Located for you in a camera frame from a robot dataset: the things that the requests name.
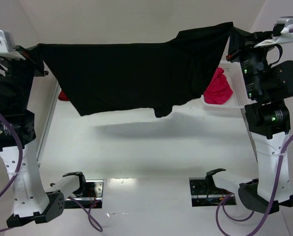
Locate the pink t-shirt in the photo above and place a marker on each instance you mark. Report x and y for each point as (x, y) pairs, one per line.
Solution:
(219, 91)

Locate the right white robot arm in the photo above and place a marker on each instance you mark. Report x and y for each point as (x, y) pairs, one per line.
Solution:
(268, 119)

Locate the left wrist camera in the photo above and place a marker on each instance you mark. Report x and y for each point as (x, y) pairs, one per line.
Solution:
(0, 41)

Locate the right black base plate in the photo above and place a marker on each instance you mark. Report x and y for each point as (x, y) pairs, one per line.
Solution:
(201, 196)

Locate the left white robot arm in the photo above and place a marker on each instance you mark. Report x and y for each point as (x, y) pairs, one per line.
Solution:
(18, 145)

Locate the black t-shirt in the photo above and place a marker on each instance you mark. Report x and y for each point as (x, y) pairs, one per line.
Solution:
(99, 78)

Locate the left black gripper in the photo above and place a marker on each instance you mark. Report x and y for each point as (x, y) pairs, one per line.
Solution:
(32, 60)

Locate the white plastic basket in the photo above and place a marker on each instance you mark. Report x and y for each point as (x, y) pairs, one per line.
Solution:
(234, 76)

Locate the folded red t-shirt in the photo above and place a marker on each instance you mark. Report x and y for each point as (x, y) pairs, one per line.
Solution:
(62, 96)

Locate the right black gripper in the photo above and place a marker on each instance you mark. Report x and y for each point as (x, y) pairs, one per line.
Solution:
(241, 48)

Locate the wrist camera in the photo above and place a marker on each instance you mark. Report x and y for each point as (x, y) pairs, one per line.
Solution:
(282, 33)
(0, 41)

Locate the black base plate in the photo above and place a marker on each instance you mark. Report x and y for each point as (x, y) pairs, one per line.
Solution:
(91, 193)
(201, 196)

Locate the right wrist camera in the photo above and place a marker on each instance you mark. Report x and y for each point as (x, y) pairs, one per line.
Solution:
(282, 33)

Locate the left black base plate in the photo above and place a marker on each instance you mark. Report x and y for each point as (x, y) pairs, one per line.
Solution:
(91, 193)

